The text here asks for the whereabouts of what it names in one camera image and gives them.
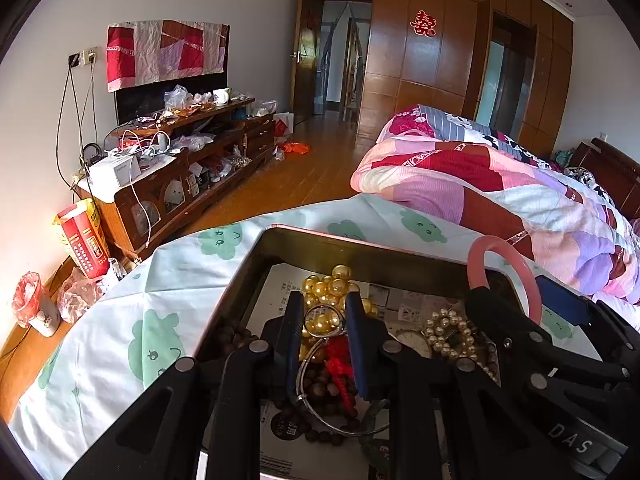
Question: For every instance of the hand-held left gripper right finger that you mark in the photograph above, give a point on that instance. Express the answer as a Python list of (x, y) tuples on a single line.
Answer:
[(360, 347)]

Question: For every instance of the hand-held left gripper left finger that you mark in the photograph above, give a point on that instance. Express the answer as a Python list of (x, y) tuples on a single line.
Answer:
[(295, 342)]

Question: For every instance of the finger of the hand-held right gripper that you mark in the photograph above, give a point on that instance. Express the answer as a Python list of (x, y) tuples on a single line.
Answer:
[(562, 301), (500, 322)]

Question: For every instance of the silver bangle with red tassel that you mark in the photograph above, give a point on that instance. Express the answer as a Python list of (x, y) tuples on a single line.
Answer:
[(341, 360)]

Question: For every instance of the silver metal watch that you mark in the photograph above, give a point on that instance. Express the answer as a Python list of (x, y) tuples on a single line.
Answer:
[(413, 343)]

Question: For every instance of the pink bangle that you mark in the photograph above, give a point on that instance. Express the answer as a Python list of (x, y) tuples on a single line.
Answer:
[(520, 265)]

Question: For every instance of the pink tin box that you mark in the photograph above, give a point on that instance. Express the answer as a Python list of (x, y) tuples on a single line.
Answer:
[(300, 249)]

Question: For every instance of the printed paper lining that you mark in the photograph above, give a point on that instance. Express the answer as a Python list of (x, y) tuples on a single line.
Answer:
[(280, 290)]

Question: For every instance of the teal cloth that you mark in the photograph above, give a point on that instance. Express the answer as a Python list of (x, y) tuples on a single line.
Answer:
[(564, 158)]

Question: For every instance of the wooden headboard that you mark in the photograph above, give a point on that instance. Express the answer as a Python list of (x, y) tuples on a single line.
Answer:
[(615, 165)]

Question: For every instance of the pink patchwork quilt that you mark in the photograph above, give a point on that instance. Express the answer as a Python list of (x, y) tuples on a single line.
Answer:
[(450, 170)]

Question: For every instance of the white sheet with green prints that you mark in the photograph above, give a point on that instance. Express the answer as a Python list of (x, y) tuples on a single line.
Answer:
[(125, 300)]

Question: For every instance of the orange plastic bag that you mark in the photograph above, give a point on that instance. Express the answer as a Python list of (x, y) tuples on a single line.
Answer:
[(294, 150)]

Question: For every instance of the wooden television cabinet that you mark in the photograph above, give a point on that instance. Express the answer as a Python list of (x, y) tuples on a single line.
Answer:
[(150, 182)]

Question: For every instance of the white paper bag red print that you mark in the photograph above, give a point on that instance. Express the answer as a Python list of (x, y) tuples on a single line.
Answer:
[(284, 125)]

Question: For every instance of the clear plastic bag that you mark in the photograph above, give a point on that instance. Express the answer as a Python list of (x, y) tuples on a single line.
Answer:
[(80, 297), (177, 97)]

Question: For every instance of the red and yellow carton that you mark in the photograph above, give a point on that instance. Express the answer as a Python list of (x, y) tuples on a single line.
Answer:
[(82, 240)]

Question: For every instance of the white cardboard box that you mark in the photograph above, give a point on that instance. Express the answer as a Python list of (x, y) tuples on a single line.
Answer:
[(112, 170)]

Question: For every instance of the white mug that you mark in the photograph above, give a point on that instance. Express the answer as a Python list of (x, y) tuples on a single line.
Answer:
[(221, 96)]

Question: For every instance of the wooden wardrobe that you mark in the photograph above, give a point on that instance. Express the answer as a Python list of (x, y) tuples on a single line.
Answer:
[(430, 72)]

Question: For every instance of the trash bin with red bag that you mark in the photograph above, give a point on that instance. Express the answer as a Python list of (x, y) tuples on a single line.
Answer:
[(35, 305)]

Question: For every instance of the wooden door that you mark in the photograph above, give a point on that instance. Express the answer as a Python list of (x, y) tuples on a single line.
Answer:
[(305, 60)]

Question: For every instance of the black television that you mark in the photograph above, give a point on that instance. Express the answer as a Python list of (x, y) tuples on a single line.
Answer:
[(140, 106)]

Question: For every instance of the red paper decoration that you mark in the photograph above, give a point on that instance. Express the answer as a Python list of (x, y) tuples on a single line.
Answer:
[(424, 22)]

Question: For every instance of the red and white patchwork cloth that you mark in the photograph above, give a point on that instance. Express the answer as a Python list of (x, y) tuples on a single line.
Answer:
[(150, 52)]

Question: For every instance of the wall power outlet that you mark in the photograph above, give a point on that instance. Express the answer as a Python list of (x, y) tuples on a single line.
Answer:
[(82, 56)]

